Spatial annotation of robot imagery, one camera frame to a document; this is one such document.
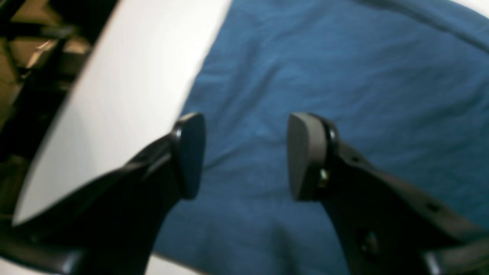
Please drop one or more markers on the black equipment stand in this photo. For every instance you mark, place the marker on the black equipment stand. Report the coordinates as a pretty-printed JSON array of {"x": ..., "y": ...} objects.
[{"x": 44, "y": 46}]

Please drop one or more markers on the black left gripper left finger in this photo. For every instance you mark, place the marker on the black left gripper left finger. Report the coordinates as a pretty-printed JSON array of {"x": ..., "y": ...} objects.
[{"x": 109, "y": 225}]

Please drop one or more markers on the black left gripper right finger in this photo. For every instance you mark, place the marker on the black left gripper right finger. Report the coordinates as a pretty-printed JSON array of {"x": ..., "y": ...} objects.
[{"x": 386, "y": 226}]

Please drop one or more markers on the dark blue t-shirt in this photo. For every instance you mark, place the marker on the dark blue t-shirt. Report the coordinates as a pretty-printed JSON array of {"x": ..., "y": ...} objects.
[{"x": 405, "y": 81}]

